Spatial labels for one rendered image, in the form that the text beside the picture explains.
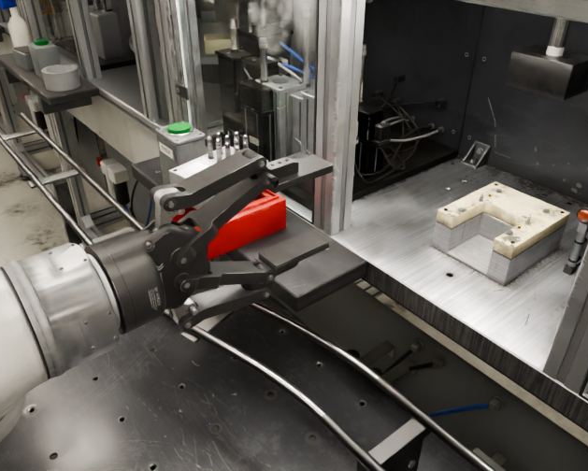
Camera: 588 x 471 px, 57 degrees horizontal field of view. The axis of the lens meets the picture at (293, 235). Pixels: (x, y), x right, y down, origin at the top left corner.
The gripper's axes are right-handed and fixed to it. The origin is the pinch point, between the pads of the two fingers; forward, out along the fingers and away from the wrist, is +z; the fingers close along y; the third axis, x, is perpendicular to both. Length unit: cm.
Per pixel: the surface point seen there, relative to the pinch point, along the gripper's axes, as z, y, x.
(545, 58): 39.7, 8.1, -0.5
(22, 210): 11, -112, 234
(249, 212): 10.3, -15.8, 25.2
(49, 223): 17, -112, 213
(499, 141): 64, -16, 17
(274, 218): 15.0, -18.5, 25.0
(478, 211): 38.4, -15.9, 3.5
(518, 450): 38, -56, -14
